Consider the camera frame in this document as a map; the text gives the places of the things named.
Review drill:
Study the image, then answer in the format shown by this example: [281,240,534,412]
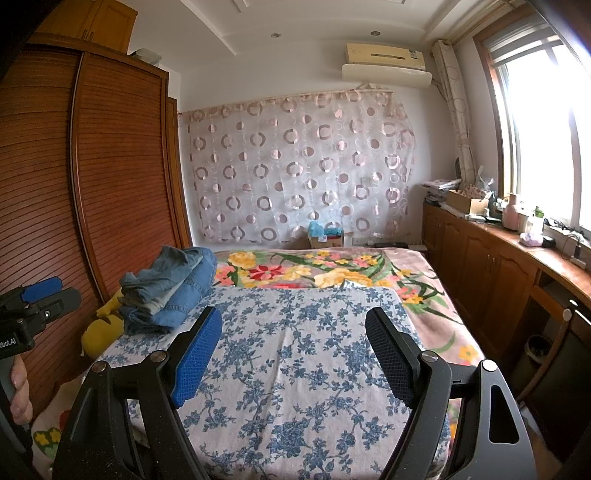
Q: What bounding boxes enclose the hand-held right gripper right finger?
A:
[365,307,539,480]

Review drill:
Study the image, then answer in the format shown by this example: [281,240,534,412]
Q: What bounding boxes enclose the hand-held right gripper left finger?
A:
[53,305,225,480]

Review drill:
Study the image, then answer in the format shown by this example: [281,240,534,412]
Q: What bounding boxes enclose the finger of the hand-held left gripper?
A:
[0,276,64,308]
[28,288,83,333]

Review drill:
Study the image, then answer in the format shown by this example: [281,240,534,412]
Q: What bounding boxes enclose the blue-grey denim shorts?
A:
[119,246,206,301]

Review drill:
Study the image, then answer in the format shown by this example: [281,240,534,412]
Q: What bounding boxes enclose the person's left hand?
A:
[9,356,34,425]

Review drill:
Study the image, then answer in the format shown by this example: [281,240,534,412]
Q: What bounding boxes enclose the yellow plush toy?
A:
[81,288,125,358]

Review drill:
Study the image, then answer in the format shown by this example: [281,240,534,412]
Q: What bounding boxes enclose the blue folded jeans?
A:
[121,251,218,335]

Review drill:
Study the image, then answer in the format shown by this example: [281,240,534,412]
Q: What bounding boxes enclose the bed with floral sheet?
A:
[99,286,451,480]

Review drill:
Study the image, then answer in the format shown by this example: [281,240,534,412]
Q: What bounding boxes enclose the colourful flower blanket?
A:
[215,247,481,398]

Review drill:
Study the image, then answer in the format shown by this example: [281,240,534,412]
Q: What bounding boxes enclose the wooden slatted wardrobe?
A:
[0,0,192,416]

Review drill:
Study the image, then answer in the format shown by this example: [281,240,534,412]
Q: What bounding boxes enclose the wooden cabinet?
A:
[422,203,591,370]

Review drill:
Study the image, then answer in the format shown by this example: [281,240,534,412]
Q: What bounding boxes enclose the cardboard box with blue bag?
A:
[307,222,345,250]

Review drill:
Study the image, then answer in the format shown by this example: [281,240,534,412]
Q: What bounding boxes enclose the dark waste bin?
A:
[526,335,553,371]

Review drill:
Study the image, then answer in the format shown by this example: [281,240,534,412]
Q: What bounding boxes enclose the open cardboard box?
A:
[445,185,492,215]

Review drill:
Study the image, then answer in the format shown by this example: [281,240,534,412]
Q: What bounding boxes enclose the stack of papers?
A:
[422,180,462,206]

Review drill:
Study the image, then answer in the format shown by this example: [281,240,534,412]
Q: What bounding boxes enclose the pink bottle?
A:
[502,194,520,229]

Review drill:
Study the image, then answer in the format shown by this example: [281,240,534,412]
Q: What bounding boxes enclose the circle patterned curtain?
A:
[182,90,416,245]

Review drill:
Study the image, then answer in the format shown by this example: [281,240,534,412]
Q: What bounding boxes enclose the gathered window curtain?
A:
[431,41,481,185]

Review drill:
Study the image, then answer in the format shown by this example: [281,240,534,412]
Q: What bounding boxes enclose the window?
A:
[473,14,591,232]

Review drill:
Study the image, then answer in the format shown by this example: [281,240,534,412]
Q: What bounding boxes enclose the wall air conditioner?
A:
[342,42,432,88]

